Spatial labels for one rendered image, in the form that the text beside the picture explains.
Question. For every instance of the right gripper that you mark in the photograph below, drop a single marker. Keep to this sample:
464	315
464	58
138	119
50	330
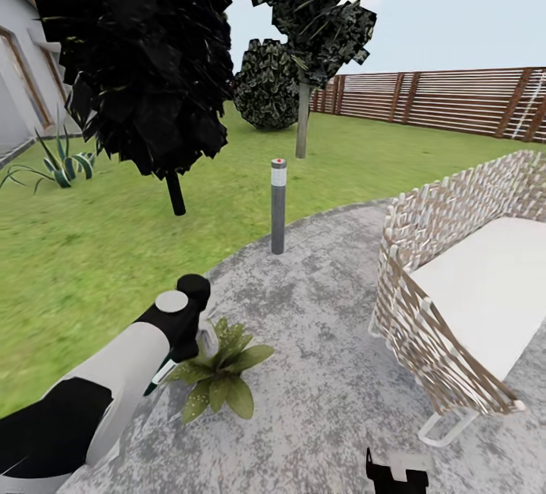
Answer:
417	480

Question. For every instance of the garden chair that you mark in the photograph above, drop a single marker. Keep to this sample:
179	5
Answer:
462	289

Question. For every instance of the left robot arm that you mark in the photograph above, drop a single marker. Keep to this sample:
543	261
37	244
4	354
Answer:
79	421

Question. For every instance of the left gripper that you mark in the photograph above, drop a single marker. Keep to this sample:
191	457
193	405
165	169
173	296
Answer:
187	345

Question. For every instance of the insectifuge atomizer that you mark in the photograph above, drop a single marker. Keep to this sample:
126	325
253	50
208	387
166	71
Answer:
166	369

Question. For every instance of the bush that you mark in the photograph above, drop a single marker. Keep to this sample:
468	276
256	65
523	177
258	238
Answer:
259	86
63	172

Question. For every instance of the door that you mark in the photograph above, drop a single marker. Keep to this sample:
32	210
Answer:
22	74

